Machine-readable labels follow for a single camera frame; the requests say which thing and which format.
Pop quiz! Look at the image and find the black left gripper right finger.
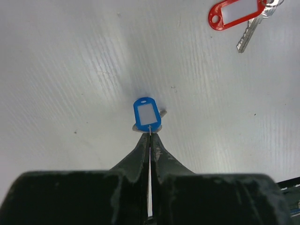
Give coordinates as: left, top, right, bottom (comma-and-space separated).
150, 134, 293, 225

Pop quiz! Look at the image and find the key with blue window tag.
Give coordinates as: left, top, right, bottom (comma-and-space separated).
132, 97, 167, 135

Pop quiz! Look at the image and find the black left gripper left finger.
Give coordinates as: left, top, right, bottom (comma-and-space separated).
0, 134, 150, 225

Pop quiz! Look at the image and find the key with red tag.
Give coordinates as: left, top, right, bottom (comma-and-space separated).
208, 0, 283, 54

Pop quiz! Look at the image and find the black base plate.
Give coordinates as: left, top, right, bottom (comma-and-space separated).
277, 177, 300, 217

